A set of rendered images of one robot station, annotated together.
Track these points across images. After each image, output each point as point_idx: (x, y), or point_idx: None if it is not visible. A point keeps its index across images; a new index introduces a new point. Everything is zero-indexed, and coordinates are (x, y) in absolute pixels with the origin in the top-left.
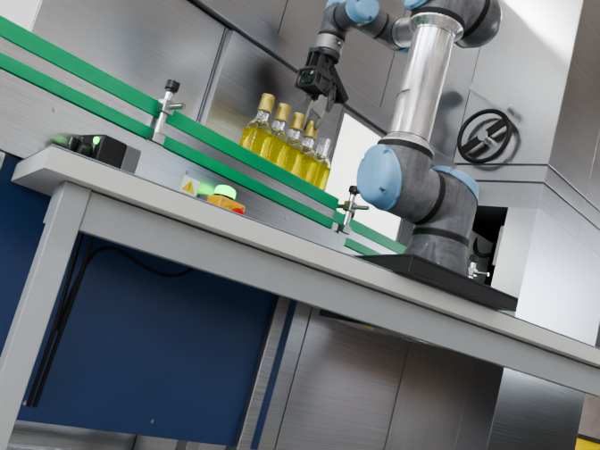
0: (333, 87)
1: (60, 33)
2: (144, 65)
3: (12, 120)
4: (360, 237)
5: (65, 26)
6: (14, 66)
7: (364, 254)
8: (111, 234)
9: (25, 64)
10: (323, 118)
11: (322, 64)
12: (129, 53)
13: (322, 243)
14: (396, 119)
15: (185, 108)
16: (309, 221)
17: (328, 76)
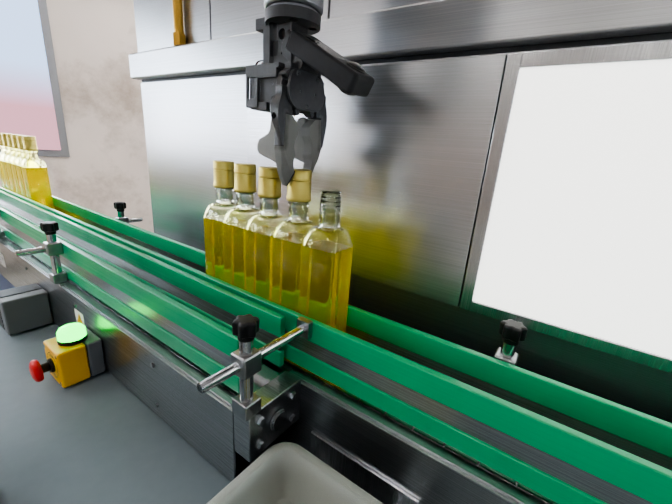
0: (277, 88)
1: (159, 173)
2: (204, 169)
3: (22, 279)
4: (446, 411)
5: (159, 166)
6: (22, 244)
7: (472, 457)
8: None
9: (23, 241)
10: (278, 161)
11: (277, 48)
12: (193, 164)
13: (209, 417)
14: None
15: (17, 255)
16: (180, 376)
17: (268, 70)
